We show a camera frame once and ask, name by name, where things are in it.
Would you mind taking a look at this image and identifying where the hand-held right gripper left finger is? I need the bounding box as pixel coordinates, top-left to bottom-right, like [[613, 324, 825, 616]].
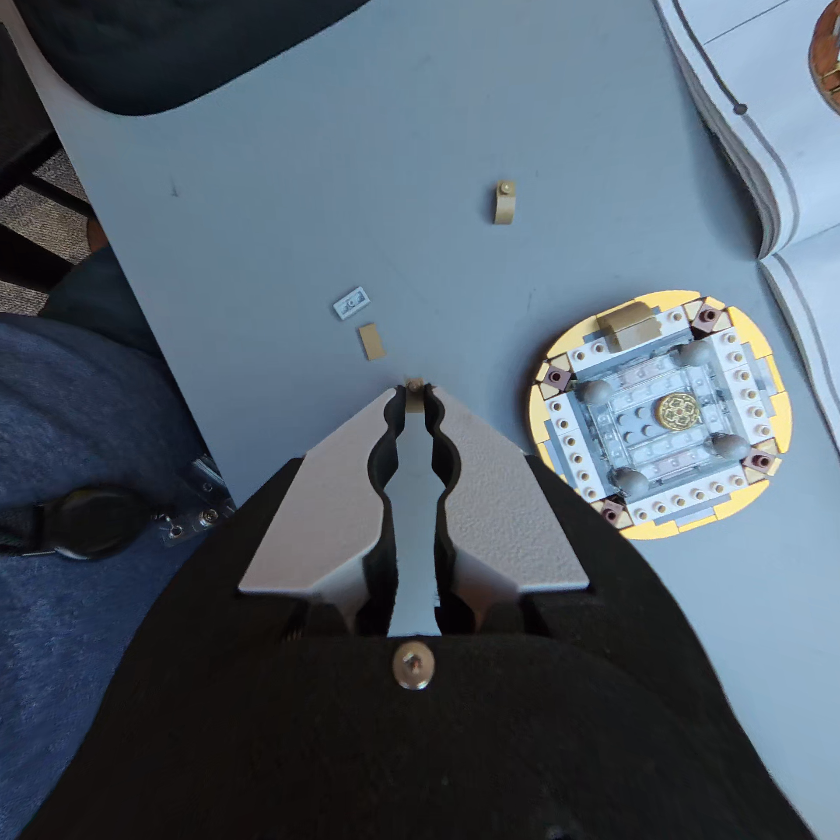
[[238, 386, 403, 637]]

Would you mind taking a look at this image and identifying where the person's blue clothing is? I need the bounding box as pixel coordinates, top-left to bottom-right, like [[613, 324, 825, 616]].
[[0, 314, 221, 837]]

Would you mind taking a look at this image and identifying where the white instruction booklet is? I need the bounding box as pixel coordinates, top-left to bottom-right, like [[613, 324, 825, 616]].
[[655, 0, 840, 455]]

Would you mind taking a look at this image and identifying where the black chair seat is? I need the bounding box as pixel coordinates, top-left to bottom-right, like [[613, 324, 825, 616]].
[[12, 0, 371, 118]]

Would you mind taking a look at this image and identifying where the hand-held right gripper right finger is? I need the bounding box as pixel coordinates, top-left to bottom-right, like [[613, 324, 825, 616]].
[[423, 384, 590, 637]]

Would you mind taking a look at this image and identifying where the black badge reel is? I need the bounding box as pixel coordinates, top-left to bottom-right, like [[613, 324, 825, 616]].
[[0, 484, 160, 563]]

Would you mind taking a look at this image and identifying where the round tan lego base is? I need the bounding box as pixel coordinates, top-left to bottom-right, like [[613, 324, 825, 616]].
[[528, 289, 794, 541]]

